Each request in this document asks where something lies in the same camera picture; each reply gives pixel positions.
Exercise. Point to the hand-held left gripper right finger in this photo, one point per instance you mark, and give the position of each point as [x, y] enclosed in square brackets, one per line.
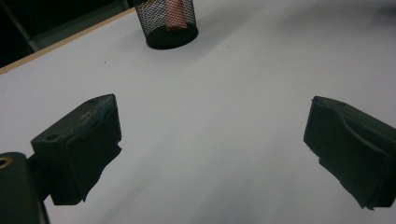
[351, 149]

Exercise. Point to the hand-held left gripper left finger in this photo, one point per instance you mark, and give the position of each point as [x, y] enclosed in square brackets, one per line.
[77, 149]

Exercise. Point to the black mesh pen holder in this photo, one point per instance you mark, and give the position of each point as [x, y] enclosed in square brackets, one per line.
[169, 39]

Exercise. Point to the pink hairbrush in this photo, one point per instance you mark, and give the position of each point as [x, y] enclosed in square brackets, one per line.
[176, 15]

